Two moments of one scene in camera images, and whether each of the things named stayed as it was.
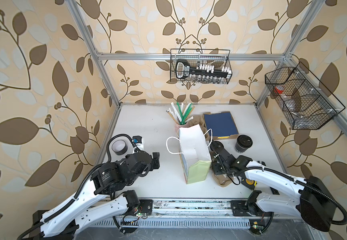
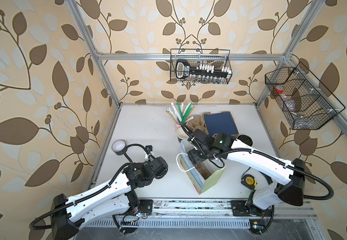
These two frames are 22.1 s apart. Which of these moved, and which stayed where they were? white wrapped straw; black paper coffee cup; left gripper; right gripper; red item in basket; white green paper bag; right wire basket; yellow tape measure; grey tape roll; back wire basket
Moved: left gripper; right gripper; white green paper bag
Stayed: yellow tape measure; black paper coffee cup; right wire basket; red item in basket; back wire basket; white wrapped straw; grey tape roll
